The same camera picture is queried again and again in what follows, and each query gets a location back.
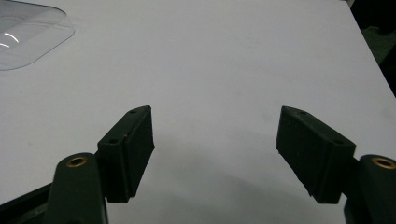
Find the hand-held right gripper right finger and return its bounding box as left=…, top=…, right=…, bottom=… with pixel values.
left=275, top=105, right=357, bottom=205

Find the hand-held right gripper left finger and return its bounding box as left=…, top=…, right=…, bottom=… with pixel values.
left=96, top=105, right=156, bottom=203

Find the clear plastic container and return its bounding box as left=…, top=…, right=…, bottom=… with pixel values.
left=0, top=0, right=76, bottom=72

